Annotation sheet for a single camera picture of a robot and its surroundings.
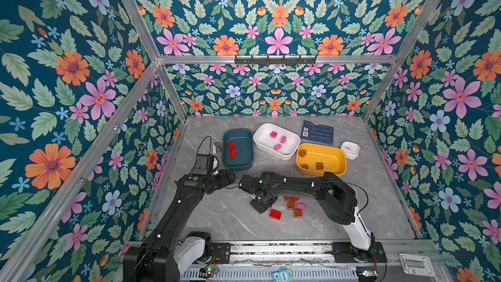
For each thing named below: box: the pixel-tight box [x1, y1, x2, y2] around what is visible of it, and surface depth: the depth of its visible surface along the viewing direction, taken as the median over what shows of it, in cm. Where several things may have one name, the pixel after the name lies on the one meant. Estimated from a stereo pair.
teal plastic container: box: [221, 127, 254, 172], surface depth 107 cm
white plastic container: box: [253, 122, 301, 161], surface depth 110 cm
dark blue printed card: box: [300, 120, 334, 145], surface depth 113 cm
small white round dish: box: [340, 141, 361, 160], surface depth 103 cm
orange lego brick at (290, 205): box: [287, 200, 295, 210], surface depth 88 cm
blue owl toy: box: [271, 267, 293, 282], surface depth 69 cm
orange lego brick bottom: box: [294, 208, 303, 218], surface depth 85 cm
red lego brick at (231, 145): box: [228, 141, 238, 159], surface depth 107 cm
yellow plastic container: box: [296, 142, 348, 177], surface depth 103 cm
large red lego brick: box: [269, 208, 283, 221], surface depth 84 cm
